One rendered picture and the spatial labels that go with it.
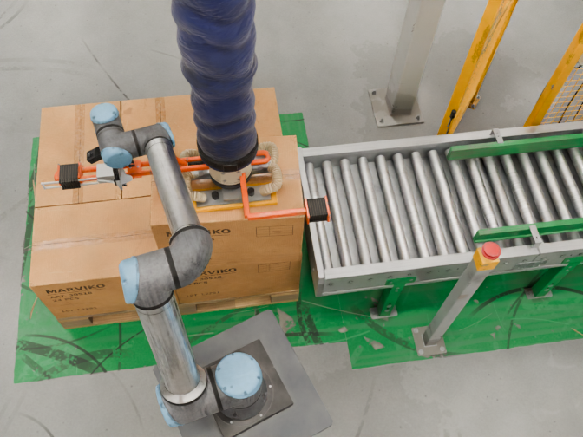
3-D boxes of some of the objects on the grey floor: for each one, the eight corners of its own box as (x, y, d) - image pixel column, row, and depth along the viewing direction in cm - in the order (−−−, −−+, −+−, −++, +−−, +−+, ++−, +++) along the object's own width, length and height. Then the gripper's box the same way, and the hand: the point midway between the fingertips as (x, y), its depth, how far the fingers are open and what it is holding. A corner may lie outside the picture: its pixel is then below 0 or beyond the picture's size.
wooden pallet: (274, 146, 373) (274, 133, 361) (298, 301, 325) (299, 290, 313) (70, 167, 362) (63, 153, 350) (64, 329, 314) (55, 319, 301)
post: (433, 333, 319) (494, 244, 231) (436, 345, 315) (500, 261, 228) (421, 335, 318) (477, 247, 231) (423, 347, 315) (482, 263, 228)
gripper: (128, 163, 212) (140, 193, 229) (128, 118, 222) (139, 150, 239) (103, 166, 211) (116, 196, 229) (104, 120, 221) (116, 153, 238)
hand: (120, 173), depth 234 cm, fingers open, 14 cm apart
